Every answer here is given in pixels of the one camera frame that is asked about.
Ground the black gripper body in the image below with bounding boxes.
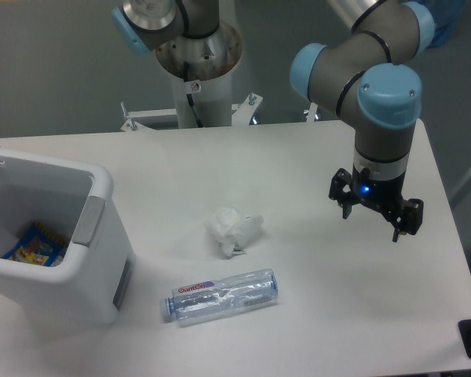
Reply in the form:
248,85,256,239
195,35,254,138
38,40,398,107
348,167,406,222

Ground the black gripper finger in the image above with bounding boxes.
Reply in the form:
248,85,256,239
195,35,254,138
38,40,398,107
391,198,423,242
328,168,356,219

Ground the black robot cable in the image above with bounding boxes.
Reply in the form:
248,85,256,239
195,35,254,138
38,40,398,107
182,60,204,128

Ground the white pedestal foot bracket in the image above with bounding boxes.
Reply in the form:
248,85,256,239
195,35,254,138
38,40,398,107
120,93,264,132

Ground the blue plastic bag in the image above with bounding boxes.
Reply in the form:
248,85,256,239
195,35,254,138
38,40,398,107
425,0,467,48

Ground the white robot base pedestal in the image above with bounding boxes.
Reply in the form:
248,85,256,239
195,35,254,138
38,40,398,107
155,21,243,129

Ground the white plastic trash can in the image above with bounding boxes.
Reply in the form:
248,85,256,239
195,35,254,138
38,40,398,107
0,148,135,323

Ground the crushed clear plastic bottle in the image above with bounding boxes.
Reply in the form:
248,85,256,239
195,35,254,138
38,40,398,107
159,269,279,326

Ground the colourful snack wrapper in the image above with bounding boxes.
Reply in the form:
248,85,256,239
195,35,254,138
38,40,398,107
1,221,69,267

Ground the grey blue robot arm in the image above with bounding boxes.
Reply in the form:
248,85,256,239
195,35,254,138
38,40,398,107
111,1,435,235

